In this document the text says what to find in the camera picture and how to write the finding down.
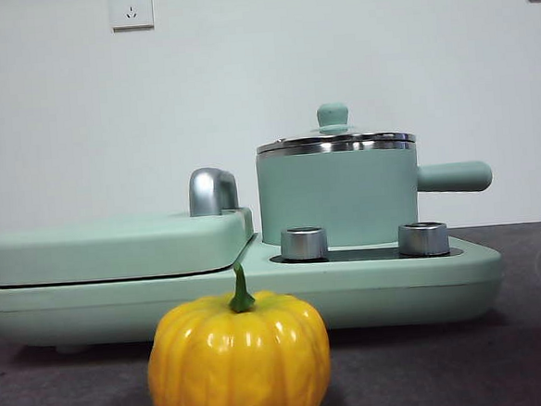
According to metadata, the glass lid with mint knob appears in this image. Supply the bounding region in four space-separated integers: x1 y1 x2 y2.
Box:
253 97 417 159

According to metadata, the yellow toy pumpkin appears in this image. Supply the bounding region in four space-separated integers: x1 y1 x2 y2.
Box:
140 256 334 406

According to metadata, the silver control knob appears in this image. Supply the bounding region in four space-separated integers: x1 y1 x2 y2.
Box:
279 224 330 263
396 220 451 258

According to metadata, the mint green breakfast machine base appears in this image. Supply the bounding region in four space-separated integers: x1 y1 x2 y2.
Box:
0 214 509 361

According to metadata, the mint green hinged grill cover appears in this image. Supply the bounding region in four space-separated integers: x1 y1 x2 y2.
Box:
0 205 260 290

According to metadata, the mint green handled pot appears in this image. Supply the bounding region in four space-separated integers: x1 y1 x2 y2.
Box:
253 124 497 254

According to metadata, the silver grill cover handle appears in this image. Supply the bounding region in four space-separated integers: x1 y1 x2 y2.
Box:
185 165 242 218

